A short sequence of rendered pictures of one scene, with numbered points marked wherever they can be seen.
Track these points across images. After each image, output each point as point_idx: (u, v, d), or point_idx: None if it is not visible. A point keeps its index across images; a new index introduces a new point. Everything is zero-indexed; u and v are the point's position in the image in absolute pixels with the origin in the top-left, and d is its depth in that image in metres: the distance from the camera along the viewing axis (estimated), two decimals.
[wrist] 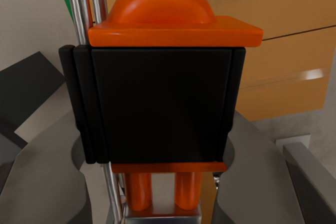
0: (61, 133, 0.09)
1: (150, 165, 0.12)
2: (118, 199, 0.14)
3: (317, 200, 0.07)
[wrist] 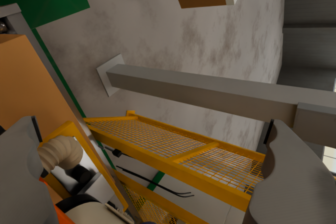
0: (11, 146, 0.08)
1: None
2: None
3: None
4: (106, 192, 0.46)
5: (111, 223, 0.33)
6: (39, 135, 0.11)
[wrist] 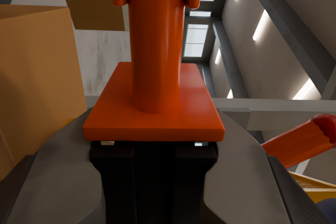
0: (81, 130, 0.10)
1: None
2: None
3: (296, 189, 0.07)
4: None
5: None
6: None
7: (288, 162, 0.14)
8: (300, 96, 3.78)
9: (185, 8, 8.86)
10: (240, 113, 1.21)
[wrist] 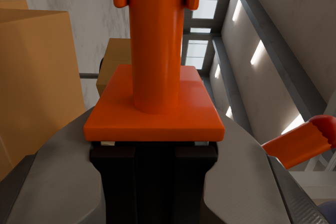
0: (81, 130, 0.10)
1: None
2: None
3: (296, 189, 0.07)
4: None
5: None
6: None
7: (288, 163, 0.14)
8: (294, 127, 4.15)
9: (186, 25, 9.21)
10: None
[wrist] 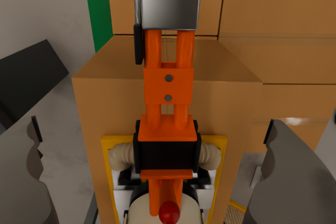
0: (11, 146, 0.08)
1: None
2: None
3: None
4: (206, 203, 0.52)
5: None
6: (39, 135, 0.11)
7: (159, 201, 0.25)
8: None
9: None
10: None
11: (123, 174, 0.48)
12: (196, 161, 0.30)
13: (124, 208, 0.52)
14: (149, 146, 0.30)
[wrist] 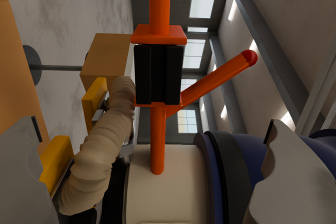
0: (11, 146, 0.08)
1: None
2: None
3: None
4: None
5: (172, 145, 0.41)
6: (39, 135, 0.11)
7: (227, 74, 0.26)
8: None
9: (183, 25, 9.32)
10: None
11: (84, 214, 0.25)
12: None
13: None
14: None
